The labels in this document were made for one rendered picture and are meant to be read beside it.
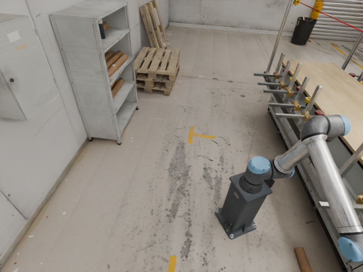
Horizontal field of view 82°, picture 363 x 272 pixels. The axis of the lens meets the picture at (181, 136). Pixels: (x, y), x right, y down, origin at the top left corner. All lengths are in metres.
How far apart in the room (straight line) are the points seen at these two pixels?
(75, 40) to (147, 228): 1.94
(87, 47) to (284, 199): 2.62
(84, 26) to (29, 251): 2.06
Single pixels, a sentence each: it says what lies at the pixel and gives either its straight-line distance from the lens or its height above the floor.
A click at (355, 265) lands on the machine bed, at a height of 0.22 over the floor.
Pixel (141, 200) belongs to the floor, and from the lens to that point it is 2.40.
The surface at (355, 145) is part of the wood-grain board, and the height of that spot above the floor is 0.90.
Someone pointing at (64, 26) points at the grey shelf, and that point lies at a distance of 2.45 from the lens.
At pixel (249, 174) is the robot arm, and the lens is 1.71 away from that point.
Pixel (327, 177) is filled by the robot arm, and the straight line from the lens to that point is 1.19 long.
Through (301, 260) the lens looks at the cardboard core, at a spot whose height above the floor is 0.07.
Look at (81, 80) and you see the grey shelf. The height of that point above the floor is 0.92.
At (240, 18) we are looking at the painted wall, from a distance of 8.56.
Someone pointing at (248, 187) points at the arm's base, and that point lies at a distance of 1.79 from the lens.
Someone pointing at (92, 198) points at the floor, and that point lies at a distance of 2.53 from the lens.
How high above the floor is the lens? 2.02
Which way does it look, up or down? 41 degrees down
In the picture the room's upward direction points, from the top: 4 degrees clockwise
